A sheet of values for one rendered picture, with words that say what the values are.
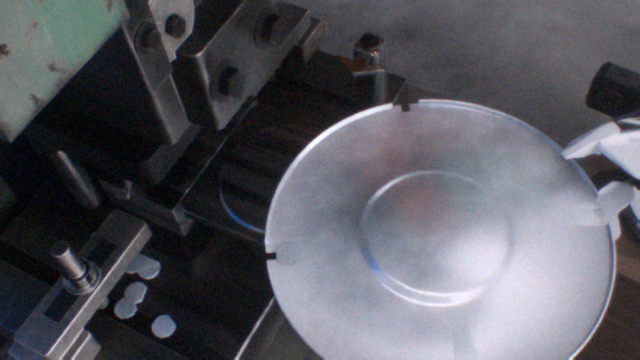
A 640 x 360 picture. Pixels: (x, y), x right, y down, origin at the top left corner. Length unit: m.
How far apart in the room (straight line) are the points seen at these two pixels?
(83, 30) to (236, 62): 0.18
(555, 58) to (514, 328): 1.35
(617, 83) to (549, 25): 1.23
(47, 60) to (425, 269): 0.35
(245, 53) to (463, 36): 1.39
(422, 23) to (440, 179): 1.33
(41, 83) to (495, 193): 0.41
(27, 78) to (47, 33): 0.02
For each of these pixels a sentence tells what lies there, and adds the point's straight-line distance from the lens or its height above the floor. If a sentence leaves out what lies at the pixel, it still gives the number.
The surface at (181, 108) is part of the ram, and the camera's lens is 0.55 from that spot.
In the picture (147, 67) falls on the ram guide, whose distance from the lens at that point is 0.45.
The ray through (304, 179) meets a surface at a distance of 0.64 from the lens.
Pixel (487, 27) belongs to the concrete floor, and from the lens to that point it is 1.94.
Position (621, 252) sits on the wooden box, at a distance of 1.15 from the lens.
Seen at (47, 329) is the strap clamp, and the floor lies 0.76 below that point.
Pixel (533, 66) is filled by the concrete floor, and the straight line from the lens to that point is 1.85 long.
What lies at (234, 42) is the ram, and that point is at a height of 0.95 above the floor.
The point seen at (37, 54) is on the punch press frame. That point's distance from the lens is 0.36.
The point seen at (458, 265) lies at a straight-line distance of 0.60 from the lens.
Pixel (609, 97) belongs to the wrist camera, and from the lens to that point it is 0.75.
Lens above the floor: 1.31
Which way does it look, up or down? 54 degrees down
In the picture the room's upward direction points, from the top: 10 degrees counter-clockwise
